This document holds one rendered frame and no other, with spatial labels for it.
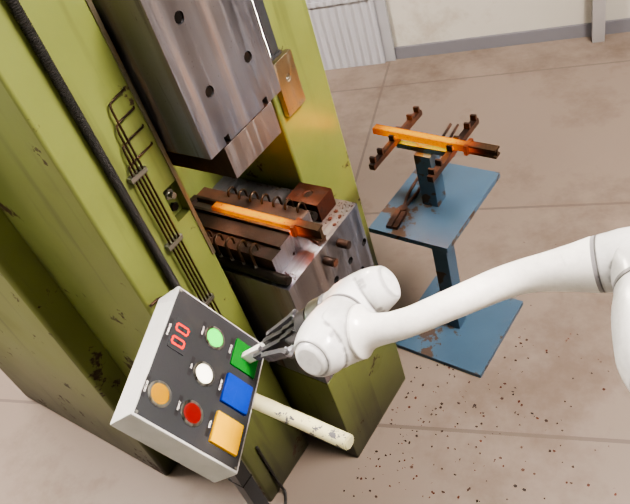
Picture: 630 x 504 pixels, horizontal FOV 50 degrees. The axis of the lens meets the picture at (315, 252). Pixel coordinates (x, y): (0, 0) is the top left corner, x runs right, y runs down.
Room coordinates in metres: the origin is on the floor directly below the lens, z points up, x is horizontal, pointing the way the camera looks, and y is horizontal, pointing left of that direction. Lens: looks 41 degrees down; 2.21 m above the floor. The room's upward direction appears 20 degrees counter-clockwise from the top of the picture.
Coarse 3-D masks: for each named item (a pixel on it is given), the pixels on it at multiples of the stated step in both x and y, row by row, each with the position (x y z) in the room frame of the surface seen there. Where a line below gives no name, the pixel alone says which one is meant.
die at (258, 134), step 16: (272, 112) 1.55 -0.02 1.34; (256, 128) 1.50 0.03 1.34; (272, 128) 1.54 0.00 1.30; (240, 144) 1.45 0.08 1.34; (256, 144) 1.49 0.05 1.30; (176, 160) 1.57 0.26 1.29; (192, 160) 1.52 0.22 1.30; (208, 160) 1.47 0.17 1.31; (224, 160) 1.43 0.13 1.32; (240, 160) 1.44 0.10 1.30
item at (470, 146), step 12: (384, 132) 1.88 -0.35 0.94; (396, 132) 1.84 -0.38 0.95; (408, 132) 1.82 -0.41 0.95; (420, 132) 1.80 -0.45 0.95; (432, 144) 1.74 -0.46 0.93; (444, 144) 1.71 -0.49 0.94; (456, 144) 1.67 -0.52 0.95; (468, 144) 1.65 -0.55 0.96; (480, 144) 1.63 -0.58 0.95; (492, 156) 1.58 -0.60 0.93
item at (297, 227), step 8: (216, 208) 1.70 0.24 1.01; (224, 208) 1.69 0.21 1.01; (232, 208) 1.67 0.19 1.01; (240, 208) 1.66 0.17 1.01; (240, 216) 1.63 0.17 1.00; (248, 216) 1.61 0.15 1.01; (256, 216) 1.59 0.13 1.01; (264, 216) 1.58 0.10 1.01; (272, 216) 1.57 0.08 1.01; (272, 224) 1.55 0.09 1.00; (280, 224) 1.52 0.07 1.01; (288, 224) 1.51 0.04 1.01; (296, 224) 1.48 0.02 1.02; (304, 224) 1.47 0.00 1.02; (312, 224) 1.46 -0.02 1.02; (320, 224) 1.45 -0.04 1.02; (296, 232) 1.48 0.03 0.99; (304, 232) 1.47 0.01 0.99; (312, 232) 1.45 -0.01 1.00; (320, 232) 1.43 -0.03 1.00; (320, 240) 1.43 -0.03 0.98
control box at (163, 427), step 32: (160, 320) 1.11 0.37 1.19; (192, 320) 1.12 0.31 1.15; (224, 320) 1.16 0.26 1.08; (160, 352) 1.02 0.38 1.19; (192, 352) 1.05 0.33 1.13; (224, 352) 1.08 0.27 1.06; (128, 384) 0.98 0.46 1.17; (192, 384) 0.98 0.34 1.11; (256, 384) 1.04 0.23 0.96; (128, 416) 0.88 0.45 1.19; (160, 416) 0.89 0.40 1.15; (160, 448) 0.87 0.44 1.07; (192, 448) 0.85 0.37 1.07
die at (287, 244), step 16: (208, 192) 1.82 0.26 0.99; (224, 192) 1.79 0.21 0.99; (256, 208) 1.65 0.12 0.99; (272, 208) 1.63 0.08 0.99; (288, 208) 1.60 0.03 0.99; (208, 224) 1.66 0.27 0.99; (224, 224) 1.63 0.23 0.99; (240, 224) 1.61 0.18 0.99; (256, 224) 1.57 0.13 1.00; (224, 240) 1.57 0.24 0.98; (256, 240) 1.51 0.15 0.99; (272, 240) 1.49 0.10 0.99; (288, 240) 1.48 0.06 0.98; (304, 240) 1.52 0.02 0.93; (256, 256) 1.46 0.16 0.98; (272, 256) 1.43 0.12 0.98; (288, 256) 1.46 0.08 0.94
